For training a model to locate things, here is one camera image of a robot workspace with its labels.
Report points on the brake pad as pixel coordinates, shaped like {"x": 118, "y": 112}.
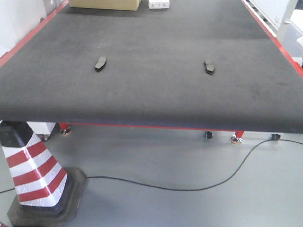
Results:
{"x": 101, "y": 63}
{"x": 209, "y": 67}

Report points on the red white traffic cone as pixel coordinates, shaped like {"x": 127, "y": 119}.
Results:
{"x": 47, "y": 194}

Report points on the dark conveyor belt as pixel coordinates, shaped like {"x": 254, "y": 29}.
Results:
{"x": 146, "y": 71}

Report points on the cardboard box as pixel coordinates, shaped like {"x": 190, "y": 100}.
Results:
{"x": 128, "y": 5}

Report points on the long white box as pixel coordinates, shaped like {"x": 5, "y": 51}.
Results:
{"x": 158, "y": 4}

